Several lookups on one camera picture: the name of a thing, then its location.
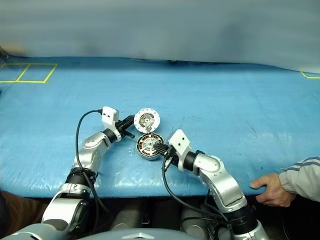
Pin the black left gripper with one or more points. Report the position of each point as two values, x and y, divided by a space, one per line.
122 128

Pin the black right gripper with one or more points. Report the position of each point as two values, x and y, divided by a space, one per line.
171 156

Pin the silver motor stator copper coils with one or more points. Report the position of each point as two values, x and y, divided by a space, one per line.
146 152

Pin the silver motor cover circuit board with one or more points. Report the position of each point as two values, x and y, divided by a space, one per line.
145 120

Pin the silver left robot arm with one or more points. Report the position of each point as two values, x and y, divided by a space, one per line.
92 150

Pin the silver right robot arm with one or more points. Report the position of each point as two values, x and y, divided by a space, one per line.
220 180

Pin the bare hand with grey sleeve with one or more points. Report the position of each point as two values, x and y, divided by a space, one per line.
272 190

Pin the blue plastic table cover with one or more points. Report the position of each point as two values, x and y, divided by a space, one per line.
200 100

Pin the grey rounded robot leg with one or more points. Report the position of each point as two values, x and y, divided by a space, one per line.
125 218
195 222

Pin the grey robot torso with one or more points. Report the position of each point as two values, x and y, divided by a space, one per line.
137 235

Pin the yellow tape double square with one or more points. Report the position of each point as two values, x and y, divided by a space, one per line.
37 81

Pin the brown clothing of bystander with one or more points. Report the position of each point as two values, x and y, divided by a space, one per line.
17 212

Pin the grey striped jacket sleeve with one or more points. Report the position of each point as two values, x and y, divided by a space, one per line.
302 177

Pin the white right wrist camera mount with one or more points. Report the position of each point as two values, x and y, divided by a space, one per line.
180 143

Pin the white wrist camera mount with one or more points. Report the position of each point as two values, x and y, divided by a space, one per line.
180 143
110 116

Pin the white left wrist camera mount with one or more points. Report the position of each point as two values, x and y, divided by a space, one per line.
110 116

